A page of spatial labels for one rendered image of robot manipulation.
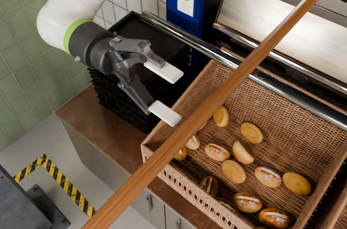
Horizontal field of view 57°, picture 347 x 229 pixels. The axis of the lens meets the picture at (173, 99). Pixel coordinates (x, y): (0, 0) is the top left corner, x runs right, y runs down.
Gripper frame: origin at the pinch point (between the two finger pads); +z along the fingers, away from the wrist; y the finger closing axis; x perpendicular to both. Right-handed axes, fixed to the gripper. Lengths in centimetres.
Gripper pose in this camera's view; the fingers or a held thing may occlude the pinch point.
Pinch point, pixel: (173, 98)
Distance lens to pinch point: 61.6
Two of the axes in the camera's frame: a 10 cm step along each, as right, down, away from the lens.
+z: 7.6, 5.1, -4.0
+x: -6.4, 6.0, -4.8
